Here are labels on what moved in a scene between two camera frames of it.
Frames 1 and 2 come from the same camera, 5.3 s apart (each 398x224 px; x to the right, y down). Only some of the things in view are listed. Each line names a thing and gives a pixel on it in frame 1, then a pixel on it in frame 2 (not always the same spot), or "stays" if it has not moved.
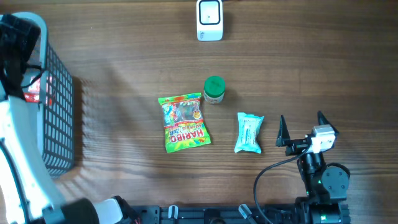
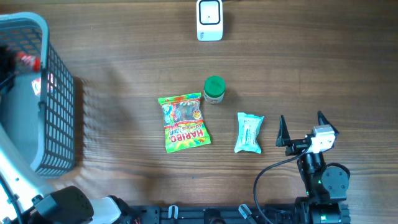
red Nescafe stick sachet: x=32 y=98 -> x=30 y=60
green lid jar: x=214 y=89 stays
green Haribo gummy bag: x=185 y=128 stays
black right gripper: x=283 y=136 stays
